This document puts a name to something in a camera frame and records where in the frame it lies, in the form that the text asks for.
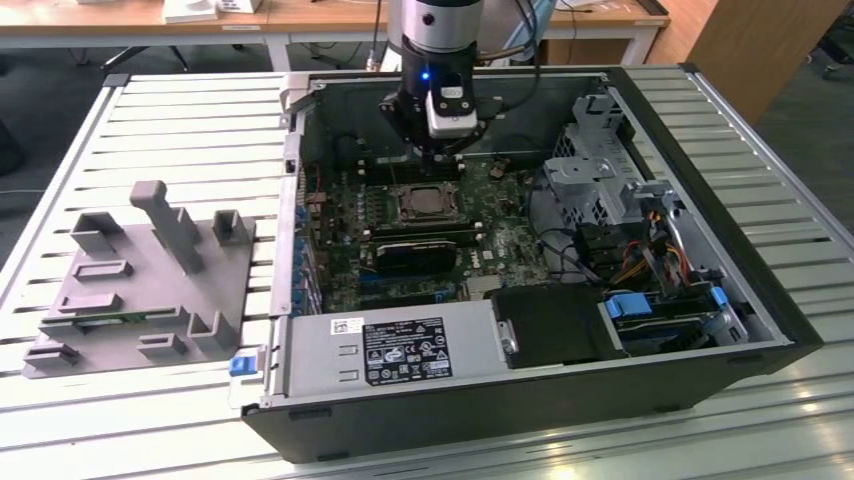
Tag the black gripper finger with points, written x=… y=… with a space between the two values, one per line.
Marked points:
x=493 y=112
x=400 y=117

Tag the silver green CPU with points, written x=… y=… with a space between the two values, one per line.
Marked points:
x=423 y=200

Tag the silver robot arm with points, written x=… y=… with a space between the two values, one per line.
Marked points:
x=441 y=25

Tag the CPU socket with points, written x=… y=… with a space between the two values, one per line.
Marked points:
x=427 y=220

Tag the black RAM slot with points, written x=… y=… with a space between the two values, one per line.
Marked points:
x=380 y=178
x=380 y=167
x=421 y=232
x=380 y=161
x=421 y=227
x=380 y=172
x=470 y=241
x=421 y=236

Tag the metal locking lever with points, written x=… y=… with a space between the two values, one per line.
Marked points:
x=395 y=175

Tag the metal disk bay cage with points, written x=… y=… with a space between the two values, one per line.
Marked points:
x=581 y=185

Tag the wooden desk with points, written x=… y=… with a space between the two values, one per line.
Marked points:
x=67 y=25
x=601 y=27

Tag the black graphics card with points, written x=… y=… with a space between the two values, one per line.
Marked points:
x=417 y=260

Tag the green motherboard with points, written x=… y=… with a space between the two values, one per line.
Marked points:
x=521 y=260

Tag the white box with dark print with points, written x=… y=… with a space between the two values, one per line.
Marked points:
x=236 y=6

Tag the silver chipset heatsink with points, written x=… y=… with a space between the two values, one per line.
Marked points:
x=483 y=286

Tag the white cardboard box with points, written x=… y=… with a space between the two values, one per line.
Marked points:
x=190 y=12

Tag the wooden cabinet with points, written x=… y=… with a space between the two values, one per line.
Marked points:
x=754 y=50

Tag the black plastic drive cover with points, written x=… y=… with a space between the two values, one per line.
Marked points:
x=554 y=325

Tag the blue disk carrier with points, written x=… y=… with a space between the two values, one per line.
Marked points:
x=627 y=306

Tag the grey power supply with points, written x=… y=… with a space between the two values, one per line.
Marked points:
x=314 y=350

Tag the blue drive latch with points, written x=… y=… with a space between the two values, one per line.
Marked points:
x=718 y=297

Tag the grey parts rack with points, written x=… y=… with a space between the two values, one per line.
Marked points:
x=147 y=300

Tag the black office chair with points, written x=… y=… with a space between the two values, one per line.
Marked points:
x=842 y=47

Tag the blue case latch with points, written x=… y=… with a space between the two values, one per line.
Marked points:
x=242 y=365

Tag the green RAM stick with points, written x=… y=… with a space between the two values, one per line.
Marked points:
x=140 y=316

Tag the black PC case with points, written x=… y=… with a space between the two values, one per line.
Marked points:
x=601 y=400

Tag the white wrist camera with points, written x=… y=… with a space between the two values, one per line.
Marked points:
x=450 y=127

